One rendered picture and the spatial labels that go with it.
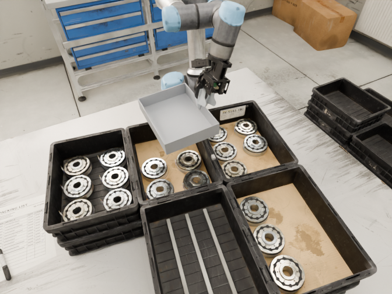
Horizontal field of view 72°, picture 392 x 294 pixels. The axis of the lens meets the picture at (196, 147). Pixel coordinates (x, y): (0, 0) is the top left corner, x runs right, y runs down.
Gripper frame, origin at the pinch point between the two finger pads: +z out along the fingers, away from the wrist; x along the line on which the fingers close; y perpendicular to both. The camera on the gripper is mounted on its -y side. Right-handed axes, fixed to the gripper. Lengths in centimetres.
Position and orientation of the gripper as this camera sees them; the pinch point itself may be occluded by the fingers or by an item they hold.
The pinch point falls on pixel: (200, 105)
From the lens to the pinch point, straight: 101.4
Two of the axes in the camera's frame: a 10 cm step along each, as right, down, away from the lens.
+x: 8.3, -1.7, 5.3
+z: -2.3, 7.6, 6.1
